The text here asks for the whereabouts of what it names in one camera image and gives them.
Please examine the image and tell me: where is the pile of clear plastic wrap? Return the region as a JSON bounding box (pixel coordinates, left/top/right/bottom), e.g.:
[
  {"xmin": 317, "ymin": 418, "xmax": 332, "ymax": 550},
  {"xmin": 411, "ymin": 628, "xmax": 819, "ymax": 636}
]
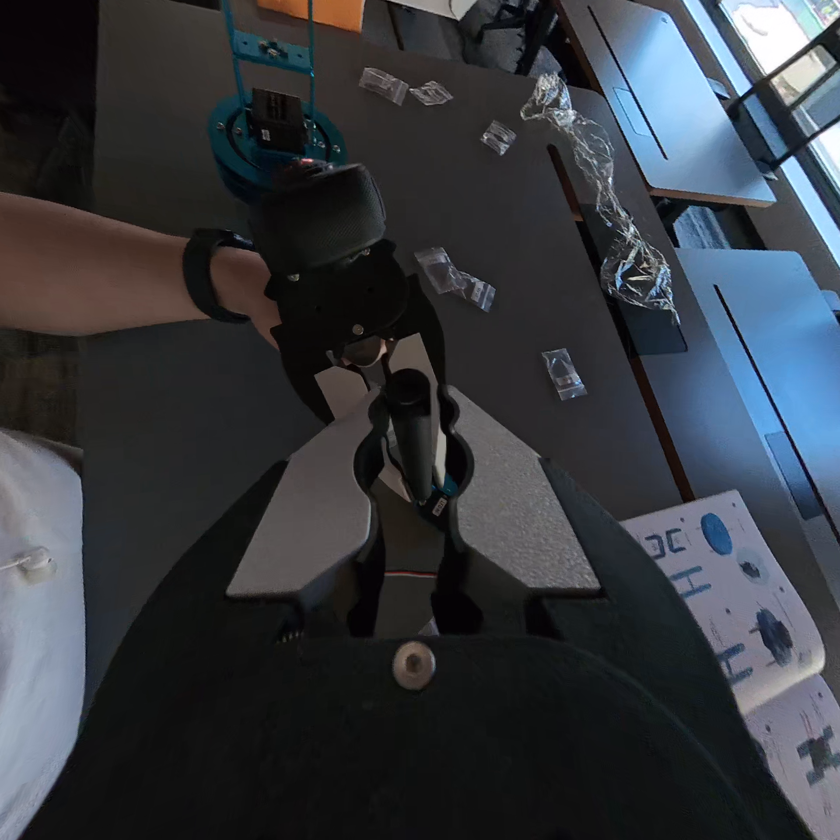
[{"xmin": 520, "ymin": 72, "xmax": 681, "ymax": 324}]

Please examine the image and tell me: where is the black screwdriver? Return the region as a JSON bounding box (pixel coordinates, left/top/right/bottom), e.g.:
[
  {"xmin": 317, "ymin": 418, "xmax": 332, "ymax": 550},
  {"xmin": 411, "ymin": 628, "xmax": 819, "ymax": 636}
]
[{"xmin": 384, "ymin": 369, "xmax": 438, "ymax": 505}]

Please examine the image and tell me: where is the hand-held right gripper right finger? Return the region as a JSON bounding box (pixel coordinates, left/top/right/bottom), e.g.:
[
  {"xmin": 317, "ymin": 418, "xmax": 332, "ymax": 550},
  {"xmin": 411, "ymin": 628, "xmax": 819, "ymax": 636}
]
[{"xmin": 438, "ymin": 385, "xmax": 602, "ymax": 608}]

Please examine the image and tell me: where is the black servo motor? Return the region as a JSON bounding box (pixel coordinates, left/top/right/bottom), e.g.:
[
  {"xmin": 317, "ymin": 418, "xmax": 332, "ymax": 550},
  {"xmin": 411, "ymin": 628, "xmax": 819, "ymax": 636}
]
[{"xmin": 420, "ymin": 492, "xmax": 455, "ymax": 540}]

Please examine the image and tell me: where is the orange cardboard sheet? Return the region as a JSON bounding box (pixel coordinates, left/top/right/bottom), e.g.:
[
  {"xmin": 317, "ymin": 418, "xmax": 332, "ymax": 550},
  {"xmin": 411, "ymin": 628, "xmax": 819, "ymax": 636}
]
[{"xmin": 256, "ymin": 0, "xmax": 364, "ymax": 34}]

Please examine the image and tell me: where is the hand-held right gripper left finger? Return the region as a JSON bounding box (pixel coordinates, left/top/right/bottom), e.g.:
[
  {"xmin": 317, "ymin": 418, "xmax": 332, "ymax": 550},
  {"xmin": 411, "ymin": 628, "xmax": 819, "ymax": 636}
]
[{"xmin": 225, "ymin": 387, "xmax": 388, "ymax": 602}]

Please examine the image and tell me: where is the group of small clear bags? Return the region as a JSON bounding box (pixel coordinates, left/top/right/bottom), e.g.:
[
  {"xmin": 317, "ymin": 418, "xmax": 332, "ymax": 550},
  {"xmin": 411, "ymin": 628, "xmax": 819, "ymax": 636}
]
[{"xmin": 359, "ymin": 66, "xmax": 588, "ymax": 403}]

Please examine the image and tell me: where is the black mesh office chair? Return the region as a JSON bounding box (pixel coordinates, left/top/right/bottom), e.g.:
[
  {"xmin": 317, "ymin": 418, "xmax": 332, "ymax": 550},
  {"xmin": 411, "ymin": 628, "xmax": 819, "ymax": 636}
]
[{"xmin": 725, "ymin": 25, "xmax": 840, "ymax": 182}]

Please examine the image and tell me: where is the large glass window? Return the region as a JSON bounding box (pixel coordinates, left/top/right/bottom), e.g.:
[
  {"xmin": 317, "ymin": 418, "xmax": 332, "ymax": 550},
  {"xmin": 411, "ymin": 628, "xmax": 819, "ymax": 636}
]
[{"xmin": 715, "ymin": 0, "xmax": 840, "ymax": 217}]

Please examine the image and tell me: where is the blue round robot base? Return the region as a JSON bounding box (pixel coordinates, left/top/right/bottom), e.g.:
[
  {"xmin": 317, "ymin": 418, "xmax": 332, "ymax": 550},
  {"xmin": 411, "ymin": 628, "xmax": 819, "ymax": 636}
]
[{"xmin": 208, "ymin": 0, "xmax": 347, "ymax": 198}]

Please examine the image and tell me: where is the white open box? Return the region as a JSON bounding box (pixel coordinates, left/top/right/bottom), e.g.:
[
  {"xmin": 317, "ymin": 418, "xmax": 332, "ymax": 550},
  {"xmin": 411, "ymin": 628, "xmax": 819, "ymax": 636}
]
[{"xmin": 386, "ymin": 0, "xmax": 487, "ymax": 22}]

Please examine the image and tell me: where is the person's left forearm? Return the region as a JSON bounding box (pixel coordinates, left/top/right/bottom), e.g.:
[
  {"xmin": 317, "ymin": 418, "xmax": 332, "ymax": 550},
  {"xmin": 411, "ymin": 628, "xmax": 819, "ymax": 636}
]
[{"xmin": 0, "ymin": 192, "xmax": 198, "ymax": 337}]

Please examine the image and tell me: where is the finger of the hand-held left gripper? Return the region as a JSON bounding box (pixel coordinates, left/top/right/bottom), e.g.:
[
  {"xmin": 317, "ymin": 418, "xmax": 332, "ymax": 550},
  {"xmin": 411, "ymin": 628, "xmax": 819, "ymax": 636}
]
[
  {"xmin": 314, "ymin": 364, "xmax": 383, "ymax": 425},
  {"xmin": 386, "ymin": 330, "xmax": 437, "ymax": 389}
]

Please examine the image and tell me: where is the white printed instruction manual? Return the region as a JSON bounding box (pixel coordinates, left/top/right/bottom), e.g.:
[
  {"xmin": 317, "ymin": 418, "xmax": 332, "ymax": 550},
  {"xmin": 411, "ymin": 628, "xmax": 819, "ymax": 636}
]
[{"xmin": 620, "ymin": 489, "xmax": 840, "ymax": 840}]

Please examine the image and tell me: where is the white drawstring toggle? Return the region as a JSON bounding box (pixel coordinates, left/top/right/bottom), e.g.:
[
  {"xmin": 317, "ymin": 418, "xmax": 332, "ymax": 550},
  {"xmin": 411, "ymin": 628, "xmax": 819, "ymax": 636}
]
[{"xmin": 14, "ymin": 546, "xmax": 58, "ymax": 585}]

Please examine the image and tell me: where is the dark brown desk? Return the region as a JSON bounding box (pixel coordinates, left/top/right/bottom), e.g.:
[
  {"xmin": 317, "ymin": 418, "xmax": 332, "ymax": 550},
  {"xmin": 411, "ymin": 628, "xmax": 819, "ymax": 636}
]
[{"xmin": 79, "ymin": 0, "xmax": 698, "ymax": 723}]

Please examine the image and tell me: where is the person's left hand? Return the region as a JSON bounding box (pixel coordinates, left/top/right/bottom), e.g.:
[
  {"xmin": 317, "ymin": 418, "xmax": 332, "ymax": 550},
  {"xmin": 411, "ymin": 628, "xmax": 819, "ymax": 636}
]
[{"xmin": 222, "ymin": 248, "xmax": 284, "ymax": 350}]

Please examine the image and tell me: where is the grey office table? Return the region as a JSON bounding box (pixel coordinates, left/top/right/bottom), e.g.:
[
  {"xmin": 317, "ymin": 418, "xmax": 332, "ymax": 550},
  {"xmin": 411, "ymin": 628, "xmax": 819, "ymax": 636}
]
[
  {"xmin": 553, "ymin": 0, "xmax": 777, "ymax": 209},
  {"xmin": 675, "ymin": 247, "xmax": 840, "ymax": 524}
]

